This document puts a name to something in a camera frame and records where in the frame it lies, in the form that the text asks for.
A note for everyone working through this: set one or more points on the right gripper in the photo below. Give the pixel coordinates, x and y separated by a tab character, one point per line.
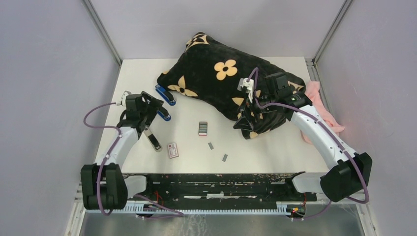
243	123

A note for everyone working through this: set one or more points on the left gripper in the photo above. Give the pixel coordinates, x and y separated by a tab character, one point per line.
154	105

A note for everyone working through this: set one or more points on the blue stapler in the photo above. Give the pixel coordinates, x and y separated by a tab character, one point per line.
166	95
165	115

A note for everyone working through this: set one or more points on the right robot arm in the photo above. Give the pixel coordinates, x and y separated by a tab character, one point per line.
349	171

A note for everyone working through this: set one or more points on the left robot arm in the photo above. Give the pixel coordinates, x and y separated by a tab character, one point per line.
103	185

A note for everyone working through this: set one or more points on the grey beige stapler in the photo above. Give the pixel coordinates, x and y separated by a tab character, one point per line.
153	140

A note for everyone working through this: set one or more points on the open box of staples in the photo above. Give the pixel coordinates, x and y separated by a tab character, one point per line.
203	128

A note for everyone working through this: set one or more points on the closed red white staple box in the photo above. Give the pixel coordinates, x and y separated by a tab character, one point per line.
173	150

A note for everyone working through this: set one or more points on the black pillow with beige flowers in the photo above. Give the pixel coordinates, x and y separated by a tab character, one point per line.
210	71

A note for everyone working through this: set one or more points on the pink cloth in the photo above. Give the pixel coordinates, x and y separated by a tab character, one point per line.
312	92

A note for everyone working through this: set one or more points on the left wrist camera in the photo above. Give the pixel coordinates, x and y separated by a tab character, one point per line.
124	98

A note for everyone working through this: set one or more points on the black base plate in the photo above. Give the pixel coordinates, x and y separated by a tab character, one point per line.
223	191

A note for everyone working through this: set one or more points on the white cable duct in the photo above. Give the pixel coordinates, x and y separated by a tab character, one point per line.
143	208

